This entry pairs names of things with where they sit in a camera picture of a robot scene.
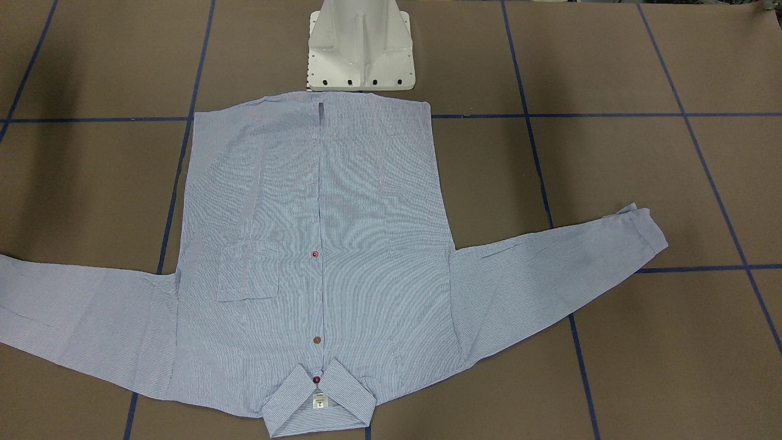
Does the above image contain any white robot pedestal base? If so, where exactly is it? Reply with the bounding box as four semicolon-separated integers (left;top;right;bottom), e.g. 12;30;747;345
307;1;416;92

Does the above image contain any light blue striped shirt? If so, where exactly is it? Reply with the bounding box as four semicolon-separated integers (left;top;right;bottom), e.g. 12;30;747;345
2;92;668;438

